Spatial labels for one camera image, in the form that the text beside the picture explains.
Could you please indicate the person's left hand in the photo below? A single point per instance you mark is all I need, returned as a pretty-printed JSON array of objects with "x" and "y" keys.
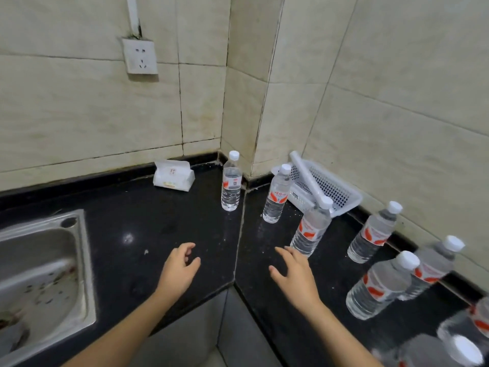
[{"x": 175, "y": 275}]

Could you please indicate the person's right hand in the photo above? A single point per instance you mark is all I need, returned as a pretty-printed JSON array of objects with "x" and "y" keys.
[{"x": 298, "y": 282}]

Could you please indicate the person's right thumb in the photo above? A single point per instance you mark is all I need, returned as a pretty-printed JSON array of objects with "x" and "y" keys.
[{"x": 277, "y": 275}]

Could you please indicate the person's left thumb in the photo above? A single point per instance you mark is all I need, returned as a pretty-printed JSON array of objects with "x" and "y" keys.
[{"x": 193, "y": 266}]

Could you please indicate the person's right forearm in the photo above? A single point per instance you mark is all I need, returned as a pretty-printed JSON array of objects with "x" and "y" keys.
[{"x": 338, "y": 338}]

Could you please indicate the person's left forearm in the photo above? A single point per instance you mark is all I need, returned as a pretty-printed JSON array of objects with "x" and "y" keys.
[{"x": 122, "y": 334}]

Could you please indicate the white tissue pack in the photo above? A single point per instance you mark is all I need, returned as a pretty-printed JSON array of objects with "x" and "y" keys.
[{"x": 174, "y": 176}]

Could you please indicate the white plastic basket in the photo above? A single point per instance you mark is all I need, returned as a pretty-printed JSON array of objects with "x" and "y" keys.
[{"x": 336, "y": 191}]

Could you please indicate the white plastic tube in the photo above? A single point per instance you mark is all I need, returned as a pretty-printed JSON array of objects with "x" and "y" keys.
[{"x": 305, "y": 175}]

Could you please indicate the row of clear water bottles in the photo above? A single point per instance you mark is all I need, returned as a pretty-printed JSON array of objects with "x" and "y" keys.
[{"x": 382, "y": 286}]

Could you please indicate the stainless steel sink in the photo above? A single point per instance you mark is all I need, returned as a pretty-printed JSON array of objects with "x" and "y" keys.
[{"x": 42, "y": 278}]

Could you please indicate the white wall socket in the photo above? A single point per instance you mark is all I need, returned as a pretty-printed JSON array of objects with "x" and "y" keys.
[{"x": 140, "y": 56}]

